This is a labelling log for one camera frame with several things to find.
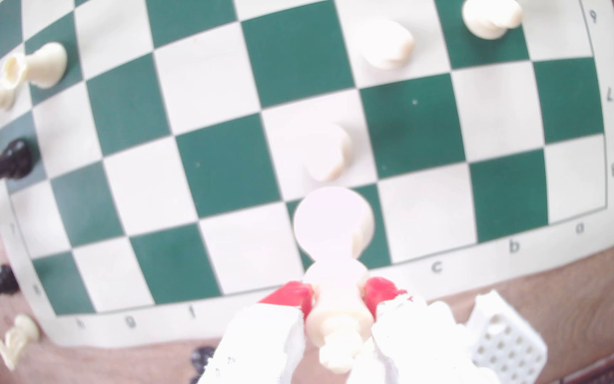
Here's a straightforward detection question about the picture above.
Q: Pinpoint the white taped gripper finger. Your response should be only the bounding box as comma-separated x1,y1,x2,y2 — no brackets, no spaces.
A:
347,277,500,384
198,282,314,384

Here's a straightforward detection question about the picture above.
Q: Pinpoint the black chess piece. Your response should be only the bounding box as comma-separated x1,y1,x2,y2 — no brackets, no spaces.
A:
190,346,217,384

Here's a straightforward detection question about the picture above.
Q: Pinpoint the green and white chess mat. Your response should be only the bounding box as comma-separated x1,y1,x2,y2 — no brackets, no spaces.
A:
0,0,614,348

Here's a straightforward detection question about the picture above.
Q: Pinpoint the white chess piece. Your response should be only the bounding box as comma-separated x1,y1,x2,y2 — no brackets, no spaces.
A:
356,18,416,70
462,0,524,41
299,122,354,182

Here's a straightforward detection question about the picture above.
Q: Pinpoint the white chess knight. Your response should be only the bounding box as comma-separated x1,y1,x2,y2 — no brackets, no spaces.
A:
0,314,41,371

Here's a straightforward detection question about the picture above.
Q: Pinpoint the black chess pawn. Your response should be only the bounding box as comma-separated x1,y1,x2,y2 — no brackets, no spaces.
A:
0,138,35,191

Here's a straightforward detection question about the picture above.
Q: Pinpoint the white chess rook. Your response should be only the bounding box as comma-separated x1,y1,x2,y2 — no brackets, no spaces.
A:
0,42,68,90

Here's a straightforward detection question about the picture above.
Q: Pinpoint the white perforated plastic block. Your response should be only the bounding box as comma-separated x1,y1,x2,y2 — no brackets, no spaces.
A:
466,290,549,384

